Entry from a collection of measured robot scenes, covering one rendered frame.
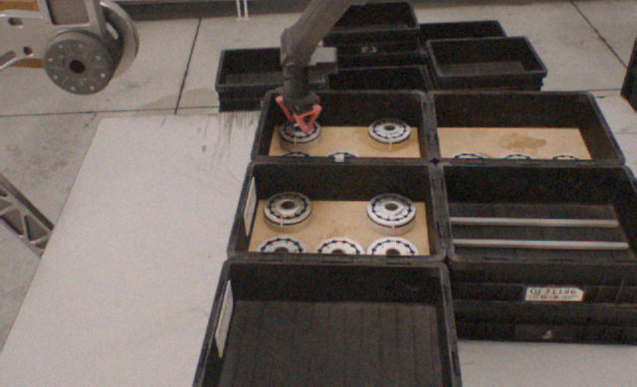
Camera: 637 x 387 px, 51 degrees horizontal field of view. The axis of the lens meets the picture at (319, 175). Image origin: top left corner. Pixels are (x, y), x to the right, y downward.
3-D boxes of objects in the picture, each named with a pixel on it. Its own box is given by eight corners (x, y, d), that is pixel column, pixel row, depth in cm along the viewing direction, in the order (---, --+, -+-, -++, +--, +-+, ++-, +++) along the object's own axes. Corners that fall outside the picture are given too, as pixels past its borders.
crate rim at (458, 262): (446, 271, 120) (447, 261, 118) (434, 170, 143) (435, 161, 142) (677, 276, 117) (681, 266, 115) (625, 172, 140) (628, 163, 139)
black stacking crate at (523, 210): (443, 305, 125) (448, 263, 119) (431, 205, 149) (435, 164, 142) (661, 311, 123) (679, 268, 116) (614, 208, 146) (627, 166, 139)
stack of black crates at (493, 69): (429, 176, 266) (438, 77, 239) (418, 134, 290) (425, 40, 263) (530, 172, 266) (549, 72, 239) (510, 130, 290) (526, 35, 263)
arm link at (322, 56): (284, 27, 147) (285, 64, 145) (335, 25, 147) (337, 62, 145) (288, 49, 159) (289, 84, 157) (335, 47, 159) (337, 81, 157)
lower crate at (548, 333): (437, 344, 132) (442, 302, 125) (427, 241, 156) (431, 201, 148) (646, 350, 129) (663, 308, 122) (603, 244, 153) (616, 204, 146)
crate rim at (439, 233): (225, 266, 122) (224, 256, 121) (249, 167, 146) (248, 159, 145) (446, 271, 120) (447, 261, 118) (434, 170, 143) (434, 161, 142)
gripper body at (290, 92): (298, 87, 166) (296, 60, 161) (320, 103, 159) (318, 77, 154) (275, 95, 163) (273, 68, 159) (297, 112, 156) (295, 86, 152)
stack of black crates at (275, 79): (228, 186, 265) (213, 87, 238) (233, 143, 289) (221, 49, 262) (328, 181, 266) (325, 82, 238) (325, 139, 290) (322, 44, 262)
